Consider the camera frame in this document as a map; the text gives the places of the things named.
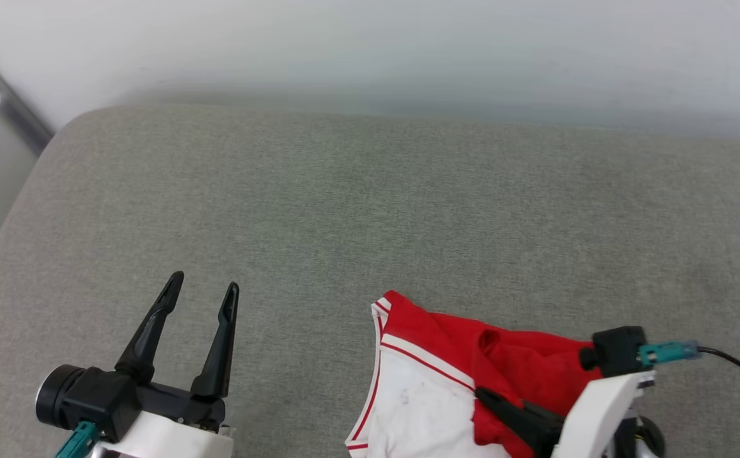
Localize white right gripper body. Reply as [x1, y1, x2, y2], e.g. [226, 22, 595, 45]
[550, 371, 656, 458]

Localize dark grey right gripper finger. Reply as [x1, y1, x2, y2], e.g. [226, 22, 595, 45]
[521, 399, 567, 434]
[475, 387, 556, 458]

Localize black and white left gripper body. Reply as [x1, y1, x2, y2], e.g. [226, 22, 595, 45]
[98, 380, 236, 458]

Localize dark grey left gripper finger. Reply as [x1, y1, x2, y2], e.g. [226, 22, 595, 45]
[190, 282, 240, 399]
[115, 272, 185, 383]

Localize red and white shirt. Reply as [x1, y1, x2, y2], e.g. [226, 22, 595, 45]
[344, 291, 603, 458]

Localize grey fabric sofa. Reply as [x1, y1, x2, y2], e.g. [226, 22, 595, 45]
[0, 105, 740, 458]

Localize black cable with teal plug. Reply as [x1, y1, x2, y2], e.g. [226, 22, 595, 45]
[55, 420, 101, 458]
[638, 341, 740, 387]

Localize grey metal door rail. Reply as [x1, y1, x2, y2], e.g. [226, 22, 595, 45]
[0, 31, 56, 155]

